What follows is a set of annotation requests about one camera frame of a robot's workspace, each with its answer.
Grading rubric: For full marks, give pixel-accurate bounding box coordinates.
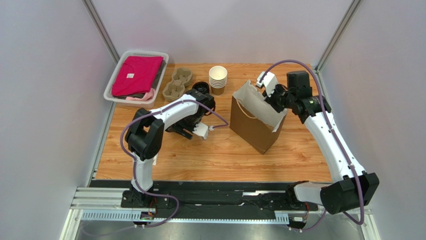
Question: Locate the brown paper bag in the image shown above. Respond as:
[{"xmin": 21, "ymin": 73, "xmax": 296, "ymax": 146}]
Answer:
[{"xmin": 229, "ymin": 80, "xmax": 288, "ymax": 155}]

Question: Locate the cardboard cup carrier tray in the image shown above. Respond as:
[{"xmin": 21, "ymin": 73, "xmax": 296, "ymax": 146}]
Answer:
[{"xmin": 162, "ymin": 67, "xmax": 193, "ymax": 102}]

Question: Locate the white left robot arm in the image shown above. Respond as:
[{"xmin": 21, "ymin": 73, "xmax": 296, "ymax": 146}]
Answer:
[{"xmin": 120, "ymin": 89, "xmax": 216, "ymax": 204}]

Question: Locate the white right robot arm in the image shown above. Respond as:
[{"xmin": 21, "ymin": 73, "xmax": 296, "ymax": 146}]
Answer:
[{"xmin": 256, "ymin": 70, "xmax": 380, "ymax": 215}]

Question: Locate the stack of black lids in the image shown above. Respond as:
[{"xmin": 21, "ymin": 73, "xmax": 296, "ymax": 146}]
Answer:
[{"xmin": 192, "ymin": 81, "xmax": 210, "ymax": 95}]

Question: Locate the white paper straw bundle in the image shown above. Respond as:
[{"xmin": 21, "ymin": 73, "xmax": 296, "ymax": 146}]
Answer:
[{"xmin": 152, "ymin": 156, "xmax": 158, "ymax": 166}]

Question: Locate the stack of paper cups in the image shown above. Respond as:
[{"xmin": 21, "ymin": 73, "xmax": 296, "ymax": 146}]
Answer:
[{"xmin": 208, "ymin": 65, "xmax": 228, "ymax": 96}]

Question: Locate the white plastic basket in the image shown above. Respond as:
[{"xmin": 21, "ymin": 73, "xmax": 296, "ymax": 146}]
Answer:
[{"xmin": 103, "ymin": 50, "xmax": 169, "ymax": 108}]

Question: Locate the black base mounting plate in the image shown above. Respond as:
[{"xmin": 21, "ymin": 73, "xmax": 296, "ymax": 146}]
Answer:
[{"xmin": 90, "ymin": 180, "xmax": 322, "ymax": 222}]

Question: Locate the pink folded cloth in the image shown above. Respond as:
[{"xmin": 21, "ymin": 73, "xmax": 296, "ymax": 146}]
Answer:
[{"xmin": 111, "ymin": 56, "xmax": 164, "ymax": 97}]

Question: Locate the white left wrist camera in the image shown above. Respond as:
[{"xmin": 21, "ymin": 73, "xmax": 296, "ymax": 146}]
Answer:
[{"xmin": 192, "ymin": 122, "xmax": 214, "ymax": 140}]

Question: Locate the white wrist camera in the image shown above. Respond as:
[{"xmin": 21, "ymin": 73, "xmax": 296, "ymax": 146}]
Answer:
[
  {"xmin": 255, "ymin": 71, "xmax": 279, "ymax": 97},
  {"xmin": 192, "ymin": 122, "xmax": 214, "ymax": 140}
]

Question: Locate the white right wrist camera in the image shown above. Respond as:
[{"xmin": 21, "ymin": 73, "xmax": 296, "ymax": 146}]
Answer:
[{"xmin": 255, "ymin": 71, "xmax": 279, "ymax": 97}]

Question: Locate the aluminium frame rail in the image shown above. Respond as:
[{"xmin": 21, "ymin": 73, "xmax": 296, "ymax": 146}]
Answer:
[{"xmin": 60, "ymin": 180, "xmax": 380, "ymax": 240}]

